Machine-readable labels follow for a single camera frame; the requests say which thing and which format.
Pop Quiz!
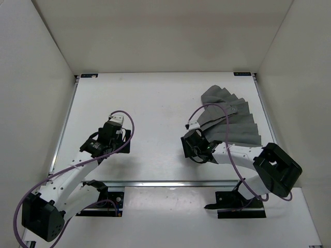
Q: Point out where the blue corner label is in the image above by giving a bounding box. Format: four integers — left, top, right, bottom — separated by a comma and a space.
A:
233, 72, 251, 76
80, 73, 98, 78

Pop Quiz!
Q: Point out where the grey pleated skirt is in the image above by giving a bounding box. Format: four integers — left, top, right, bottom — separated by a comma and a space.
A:
197, 85, 262, 147

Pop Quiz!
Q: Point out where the front aluminium table rail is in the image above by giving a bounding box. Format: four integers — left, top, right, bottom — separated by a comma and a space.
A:
100, 180, 238, 188

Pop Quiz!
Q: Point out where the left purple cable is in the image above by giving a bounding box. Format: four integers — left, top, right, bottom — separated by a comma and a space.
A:
13, 110, 136, 246

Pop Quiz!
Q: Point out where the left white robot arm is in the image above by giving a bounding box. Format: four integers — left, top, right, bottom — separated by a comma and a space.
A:
21, 115, 132, 242

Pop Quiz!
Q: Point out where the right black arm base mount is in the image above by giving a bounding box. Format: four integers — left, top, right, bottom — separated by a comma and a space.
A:
204, 182, 266, 219

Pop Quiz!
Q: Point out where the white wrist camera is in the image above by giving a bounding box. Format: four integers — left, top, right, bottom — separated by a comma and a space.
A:
185, 121, 200, 131
108, 115, 124, 127

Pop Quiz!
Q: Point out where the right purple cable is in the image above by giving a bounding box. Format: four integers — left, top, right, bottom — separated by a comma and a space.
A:
187, 103, 293, 202

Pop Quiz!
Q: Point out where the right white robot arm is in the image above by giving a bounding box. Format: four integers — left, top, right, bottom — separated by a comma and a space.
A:
180, 129, 303, 207

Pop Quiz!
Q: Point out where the right blue corner label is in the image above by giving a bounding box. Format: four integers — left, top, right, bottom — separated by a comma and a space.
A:
233, 72, 251, 76

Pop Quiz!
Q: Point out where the purple cable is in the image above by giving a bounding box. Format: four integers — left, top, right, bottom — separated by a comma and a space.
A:
13, 110, 136, 246
187, 103, 293, 202

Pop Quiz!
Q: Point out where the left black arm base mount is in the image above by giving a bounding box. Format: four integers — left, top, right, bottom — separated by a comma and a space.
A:
76, 180, 125, 218

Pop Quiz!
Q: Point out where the left blue corner label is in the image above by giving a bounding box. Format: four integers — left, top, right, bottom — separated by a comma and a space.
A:
80, 73, 98, 78

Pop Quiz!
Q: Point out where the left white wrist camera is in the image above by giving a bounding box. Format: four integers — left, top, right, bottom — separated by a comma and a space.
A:
108, 115, 124, 127

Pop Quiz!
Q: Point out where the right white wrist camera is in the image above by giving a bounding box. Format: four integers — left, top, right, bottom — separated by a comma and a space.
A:
185, 121, 200, 131

